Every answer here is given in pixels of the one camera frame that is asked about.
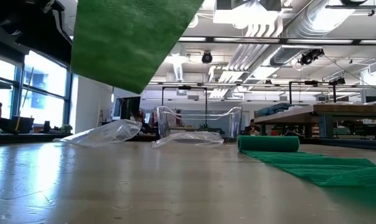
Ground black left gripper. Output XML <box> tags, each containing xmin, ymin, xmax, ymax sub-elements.
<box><xmin>0</xmin><ymin>0</ymin><xmax>78</xmax><ymax>63</ymax></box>

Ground green elastic bandage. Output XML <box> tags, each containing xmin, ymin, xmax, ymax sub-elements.
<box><xmin>70</xmin><ymin>0</ymin><xmax>205</xmax><ymax>95</ymax></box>

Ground teal elastic bandage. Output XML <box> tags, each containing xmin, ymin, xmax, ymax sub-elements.
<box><xmin>237</xmin><ymin>135</ymin><xmax>376</xmax><ymax>189</ymax></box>

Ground blue framed window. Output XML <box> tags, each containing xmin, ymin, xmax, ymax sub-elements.
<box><xmin>0</xmin><ymin>49</ymin><xmax>73</xmax><ymax>126</ymax></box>

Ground black laptop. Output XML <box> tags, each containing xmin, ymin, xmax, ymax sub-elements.
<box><xmin>7</xmin><ymin>115</ymin><xmax>35</xmax><ymax>134</ymax></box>

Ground dark office desk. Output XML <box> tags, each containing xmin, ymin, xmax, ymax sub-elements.
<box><xmin>0</xmin><ymin>132</ymin><xmax>73</xmax><ymax>146</ymax></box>

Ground black computer monitor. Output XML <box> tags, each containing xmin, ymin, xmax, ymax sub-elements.
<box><xmin>113</xmin><ymin>95</ymin><xmax>141</xmax><ymax>121</ymax></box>

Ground white ceiling air unit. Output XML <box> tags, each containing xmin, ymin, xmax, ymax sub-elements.
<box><xmin>212</xmin><ymin>0</ymin><xmax>284</xmax><ymax>26</ymax></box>

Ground long ceiling light strip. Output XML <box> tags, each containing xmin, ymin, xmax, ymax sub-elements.
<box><xmin>177</xmin><ymin>36</ymin><xmax>376</xmax><ymax>45</ymax></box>

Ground clear acrylic tray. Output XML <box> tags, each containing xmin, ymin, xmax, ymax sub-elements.
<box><xmin>156</xmin><ymin>105</ymin><xmax>243</xmax><ymax>140</ymax></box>

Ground blue cloth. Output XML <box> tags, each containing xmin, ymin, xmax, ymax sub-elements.
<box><xmin>258</xmin><ymin>103</ymin><xmax>291</xmax><ymax>117</ymax></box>

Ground black ceiling spotlight cluster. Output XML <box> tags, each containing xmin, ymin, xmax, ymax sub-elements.
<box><xmin>298</xmin><ymin>48</ymin><xmax>326</xmax><ymax>66</ymax></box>

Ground black tubular stand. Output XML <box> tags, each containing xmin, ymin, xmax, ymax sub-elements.
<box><xmin>289</xmin><ymin>77</ymin><xmax>346</xmax><ymax>105</ymax></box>

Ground wooden workbench with metal legs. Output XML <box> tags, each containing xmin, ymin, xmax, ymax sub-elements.
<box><xmin>254</xmin><ymin>103</ymin><xmax>376</xmax><ymax>139</ymax></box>

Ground silver ventilation duct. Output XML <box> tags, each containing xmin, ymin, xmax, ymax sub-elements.
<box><xmin>270</xmin><ymin>0</ymin><xmax>357</xmax><ymax>67</ymax></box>

